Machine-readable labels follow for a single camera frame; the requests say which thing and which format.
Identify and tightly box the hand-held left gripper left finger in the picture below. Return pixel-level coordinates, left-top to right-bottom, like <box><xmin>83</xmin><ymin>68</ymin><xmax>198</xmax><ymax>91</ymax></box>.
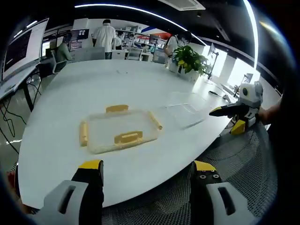
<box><xmin>43</xmin><ymin>160</ymin><xmax>105</xmax><ymax>225</ymax></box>

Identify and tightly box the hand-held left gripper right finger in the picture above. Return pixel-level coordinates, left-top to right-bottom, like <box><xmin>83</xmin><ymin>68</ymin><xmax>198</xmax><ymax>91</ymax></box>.
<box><xmin>189</xmin><ymin>160</ymin><xmax>258</xmax><ymax>225</ymax></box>

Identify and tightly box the clear plastic container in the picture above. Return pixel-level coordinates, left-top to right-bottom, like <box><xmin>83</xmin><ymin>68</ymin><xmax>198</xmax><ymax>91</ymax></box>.
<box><xmin>161</xmin><ymin>91</ymin><xmax>213</xmax><ymax>130</ymax></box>

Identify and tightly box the clear container with yellow clips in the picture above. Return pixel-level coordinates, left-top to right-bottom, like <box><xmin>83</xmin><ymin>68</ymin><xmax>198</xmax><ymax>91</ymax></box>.
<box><xmin>79</xmin><ymin>104</ymin><xmax>164</xmax><ymax>155</ymax></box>

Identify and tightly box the person's right hand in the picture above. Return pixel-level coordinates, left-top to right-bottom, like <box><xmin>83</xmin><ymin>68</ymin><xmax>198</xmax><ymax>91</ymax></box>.
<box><xmin>258</xmin><ymin>100</ymin><xmax>282</xmax><ymax>125</ymax></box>

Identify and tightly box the grey mesh office chair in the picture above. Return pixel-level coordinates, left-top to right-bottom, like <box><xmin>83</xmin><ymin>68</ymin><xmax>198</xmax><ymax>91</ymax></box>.
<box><xmin>100</xmin><ymin>120</ymin><xmax>281</xmax><ymax>225</ymax></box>

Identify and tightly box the white plant pot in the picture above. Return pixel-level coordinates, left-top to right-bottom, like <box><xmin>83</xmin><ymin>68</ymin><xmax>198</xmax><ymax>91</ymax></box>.
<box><xmin>168</xmin><ymin>61</ymin><xmax>201</xmax><ymax>83</ymax></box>

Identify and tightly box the long ceiling light strip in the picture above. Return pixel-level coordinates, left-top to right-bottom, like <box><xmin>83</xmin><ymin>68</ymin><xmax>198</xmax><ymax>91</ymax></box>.
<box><xmin>243</xmin><ymin>0</ymin><xmax>260</xmax><ymax>69</ymax></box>
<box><xmin>74</xmin><ymin>3</ymin><xmax>207</xmax><ymax>45</ymax></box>

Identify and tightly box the green potted plant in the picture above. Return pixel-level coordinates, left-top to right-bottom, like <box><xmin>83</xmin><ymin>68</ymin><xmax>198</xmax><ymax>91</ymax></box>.
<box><xmin>172</xmin><ymin>45</ymin><xmax>212</xmax><ymax>76</ymax></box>

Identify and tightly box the ceiling air conditioner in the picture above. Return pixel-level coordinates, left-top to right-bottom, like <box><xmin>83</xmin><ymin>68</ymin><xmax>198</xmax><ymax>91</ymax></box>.
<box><xmin>161</xmin><ymin>0</ymin><xmax>206</xmax><ymax>11</ymax></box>

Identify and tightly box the white side desk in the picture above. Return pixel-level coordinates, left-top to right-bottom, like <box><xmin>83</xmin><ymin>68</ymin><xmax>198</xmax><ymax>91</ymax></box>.
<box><xmin>0</xmin><ymin>62</ymin><xmax>45</xmax><ymax>113</ymax></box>

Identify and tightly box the white office chair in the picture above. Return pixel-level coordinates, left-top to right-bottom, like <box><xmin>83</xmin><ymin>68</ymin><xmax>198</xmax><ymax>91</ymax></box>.
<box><xmin>51</xmin><ymin>49</ymin><xmax>69</xmax><ymax>75</ymax></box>

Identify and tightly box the dark background monitor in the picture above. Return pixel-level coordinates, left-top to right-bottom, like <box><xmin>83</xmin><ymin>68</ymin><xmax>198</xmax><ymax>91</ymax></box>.
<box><xmin>69</xmin><ymin>28</ymin><xmax>90</xmax><ymax>50</ymax></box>

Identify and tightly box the black floor cable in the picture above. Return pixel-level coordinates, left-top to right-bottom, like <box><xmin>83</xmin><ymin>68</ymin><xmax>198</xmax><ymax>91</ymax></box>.
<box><xmin>0</xmin><ymin>93</ymin><xmax>29</xmax><ymax>154</ymax></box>

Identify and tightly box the large wall screen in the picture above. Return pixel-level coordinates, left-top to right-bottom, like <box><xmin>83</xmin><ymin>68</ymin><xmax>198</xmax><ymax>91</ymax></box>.
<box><xmin>1</xmin><ymin>17</ymin><xmax>50</xmax><ymax>82</ymax></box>

